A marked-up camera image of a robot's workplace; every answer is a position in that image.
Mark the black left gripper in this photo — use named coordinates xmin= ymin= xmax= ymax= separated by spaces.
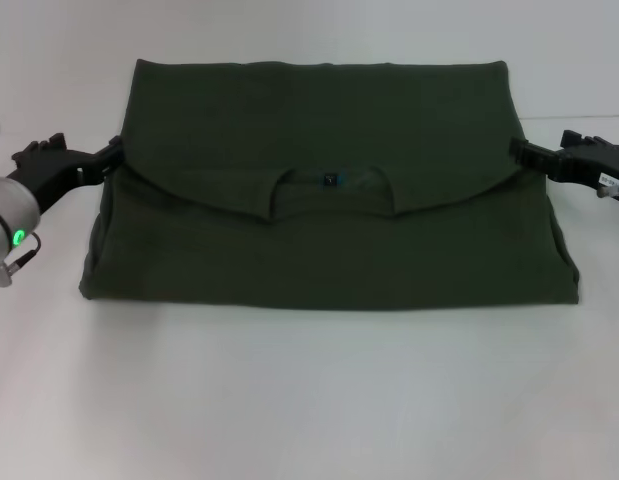
xmin=10 ymin=131 xmax=126 ymax=214

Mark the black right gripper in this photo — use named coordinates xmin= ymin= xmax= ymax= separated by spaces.
xmin=508 ymin=128 xmax=619 ymax=207

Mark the dark green FREE t-shirt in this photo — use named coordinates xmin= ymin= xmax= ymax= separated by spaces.
xmin=77 ymin=58 xmax=584 ymax=315

